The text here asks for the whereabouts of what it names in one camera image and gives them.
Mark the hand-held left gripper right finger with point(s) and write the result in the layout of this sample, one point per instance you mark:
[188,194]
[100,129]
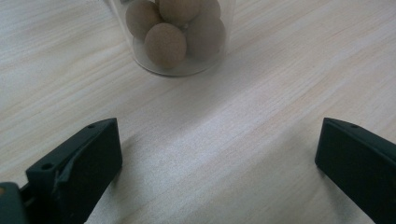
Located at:
[361,165]

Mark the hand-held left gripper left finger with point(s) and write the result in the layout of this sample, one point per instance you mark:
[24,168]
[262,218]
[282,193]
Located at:
[81,168]

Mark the clear glass jar bamboo lid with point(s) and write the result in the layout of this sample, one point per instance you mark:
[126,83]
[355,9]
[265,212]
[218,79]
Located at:
[183,70]

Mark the pile of brown round balls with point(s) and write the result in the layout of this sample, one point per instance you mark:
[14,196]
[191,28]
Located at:
[165,45]

